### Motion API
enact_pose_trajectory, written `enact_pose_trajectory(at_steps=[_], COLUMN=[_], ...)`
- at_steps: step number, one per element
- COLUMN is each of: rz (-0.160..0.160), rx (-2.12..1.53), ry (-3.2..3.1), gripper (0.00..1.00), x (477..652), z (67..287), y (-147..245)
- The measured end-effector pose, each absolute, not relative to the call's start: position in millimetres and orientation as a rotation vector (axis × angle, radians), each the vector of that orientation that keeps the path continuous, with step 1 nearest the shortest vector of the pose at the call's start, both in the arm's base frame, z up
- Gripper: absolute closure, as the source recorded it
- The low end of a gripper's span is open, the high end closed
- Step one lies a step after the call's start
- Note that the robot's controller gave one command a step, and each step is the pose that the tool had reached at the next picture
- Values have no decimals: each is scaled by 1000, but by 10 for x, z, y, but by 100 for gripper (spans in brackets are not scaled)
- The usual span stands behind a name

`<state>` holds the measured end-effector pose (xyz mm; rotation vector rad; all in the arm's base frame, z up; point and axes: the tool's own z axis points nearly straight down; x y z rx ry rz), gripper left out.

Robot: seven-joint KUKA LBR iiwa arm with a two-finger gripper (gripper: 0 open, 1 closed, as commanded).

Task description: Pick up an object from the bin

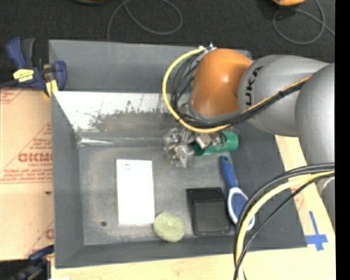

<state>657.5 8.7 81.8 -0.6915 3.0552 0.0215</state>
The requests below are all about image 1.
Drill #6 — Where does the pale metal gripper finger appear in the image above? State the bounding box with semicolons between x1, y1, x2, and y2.
169;145;195;169
163;128;190;150

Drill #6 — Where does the green cylinder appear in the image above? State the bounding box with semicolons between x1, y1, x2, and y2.
192;130;240;157

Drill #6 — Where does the blue and white brush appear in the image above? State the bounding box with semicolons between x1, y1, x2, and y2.
219;155;255;232

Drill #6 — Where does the white flat box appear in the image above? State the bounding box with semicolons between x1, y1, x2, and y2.
115;159;156;225

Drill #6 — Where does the pale green round sponge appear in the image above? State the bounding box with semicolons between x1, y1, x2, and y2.
153;211;186;243

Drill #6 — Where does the grey metal bin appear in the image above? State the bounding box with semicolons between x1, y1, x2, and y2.
48;39;307;268

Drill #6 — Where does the brown cardboard board red print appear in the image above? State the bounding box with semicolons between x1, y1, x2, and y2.
0;87;55;262

